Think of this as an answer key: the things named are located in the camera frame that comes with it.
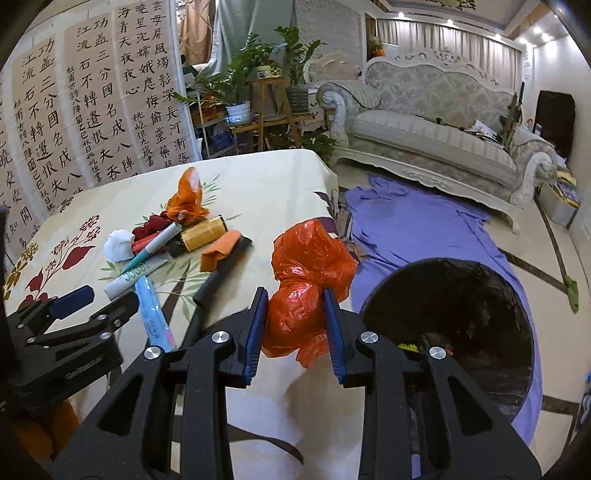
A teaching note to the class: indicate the dark red cloth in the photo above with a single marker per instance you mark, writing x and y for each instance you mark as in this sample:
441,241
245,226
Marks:
154,224

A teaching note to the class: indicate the white green lettered tube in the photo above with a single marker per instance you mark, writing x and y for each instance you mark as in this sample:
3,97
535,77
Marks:
125,281

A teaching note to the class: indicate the floral cream tablecloth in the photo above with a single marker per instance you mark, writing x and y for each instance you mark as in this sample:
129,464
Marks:
135,344

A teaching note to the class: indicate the orange plastic bag on table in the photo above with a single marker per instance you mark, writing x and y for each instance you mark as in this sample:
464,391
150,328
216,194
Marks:
185,206

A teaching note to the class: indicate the light blue wrapper packet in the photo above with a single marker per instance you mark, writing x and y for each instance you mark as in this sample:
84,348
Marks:
156,328

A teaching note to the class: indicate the white crumpled tissue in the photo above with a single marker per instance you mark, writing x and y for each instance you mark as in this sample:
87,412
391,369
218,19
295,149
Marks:
118,246

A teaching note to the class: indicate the wooden plant stand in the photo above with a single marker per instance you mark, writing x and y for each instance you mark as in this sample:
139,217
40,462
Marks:
275,106

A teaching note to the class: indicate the orange cloth piece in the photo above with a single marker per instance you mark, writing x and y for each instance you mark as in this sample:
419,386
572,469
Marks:
219,250

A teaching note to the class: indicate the black-lined trash bin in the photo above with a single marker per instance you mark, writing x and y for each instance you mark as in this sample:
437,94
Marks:
471,311

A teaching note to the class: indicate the yellow labelled black bottle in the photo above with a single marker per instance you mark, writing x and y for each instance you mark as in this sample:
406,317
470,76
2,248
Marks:
196,236

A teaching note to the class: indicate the dark television screen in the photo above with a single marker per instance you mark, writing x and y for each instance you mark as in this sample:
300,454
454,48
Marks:
556,114

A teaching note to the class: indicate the ornate grey white sofa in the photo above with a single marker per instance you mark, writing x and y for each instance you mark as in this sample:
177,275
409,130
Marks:
437,119

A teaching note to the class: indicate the red plastic bag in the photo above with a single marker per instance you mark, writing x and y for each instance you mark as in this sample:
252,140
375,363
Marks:
307,286

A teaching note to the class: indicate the purple sheet on floor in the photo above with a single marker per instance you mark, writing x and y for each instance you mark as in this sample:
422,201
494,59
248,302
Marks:
395,224

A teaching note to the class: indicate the tall green potted plant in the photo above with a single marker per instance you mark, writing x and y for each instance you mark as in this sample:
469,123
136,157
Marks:
297,53

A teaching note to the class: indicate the calligraphy folding screen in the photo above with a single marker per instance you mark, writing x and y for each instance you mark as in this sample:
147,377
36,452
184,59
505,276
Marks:
87,98

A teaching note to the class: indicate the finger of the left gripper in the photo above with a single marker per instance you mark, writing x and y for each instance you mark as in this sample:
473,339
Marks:
55,308
108,319

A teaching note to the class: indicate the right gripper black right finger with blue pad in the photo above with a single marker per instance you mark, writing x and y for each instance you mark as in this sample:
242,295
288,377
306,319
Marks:
424,416

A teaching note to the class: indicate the grey storage box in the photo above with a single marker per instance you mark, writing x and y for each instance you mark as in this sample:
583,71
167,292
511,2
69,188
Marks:
556,208

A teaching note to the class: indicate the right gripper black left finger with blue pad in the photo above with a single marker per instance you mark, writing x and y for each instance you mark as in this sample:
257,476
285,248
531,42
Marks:
165,417

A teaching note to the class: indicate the yellow trash in bin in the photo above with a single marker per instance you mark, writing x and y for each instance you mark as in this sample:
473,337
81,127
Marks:
409,347

